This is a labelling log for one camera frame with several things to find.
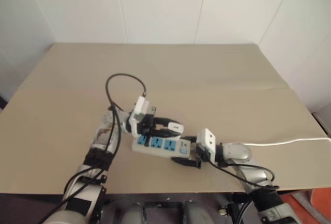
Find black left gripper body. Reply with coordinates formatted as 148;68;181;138
138;114;158;147

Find white power strip cable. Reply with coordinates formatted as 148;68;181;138
243;137;331;147

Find grey rounded shape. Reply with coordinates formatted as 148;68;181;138
121;202;146;224

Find white charger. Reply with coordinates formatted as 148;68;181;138
167;121;185;135

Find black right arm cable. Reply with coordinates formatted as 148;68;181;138
208;160;280;224

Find orange object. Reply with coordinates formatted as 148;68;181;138
280;187;331;210

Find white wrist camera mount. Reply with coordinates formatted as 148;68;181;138
128;96;152;138
195;128;217;162

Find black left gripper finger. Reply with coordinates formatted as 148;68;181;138
152;128;181;139
154;116;173;126

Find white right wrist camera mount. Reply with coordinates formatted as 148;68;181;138
195;128;217;162

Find white power strip blue sockets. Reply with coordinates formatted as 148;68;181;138
131;133;193;161

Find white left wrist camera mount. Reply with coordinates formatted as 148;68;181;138
128;96;152;138

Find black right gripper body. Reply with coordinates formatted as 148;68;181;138
190;143;210;169

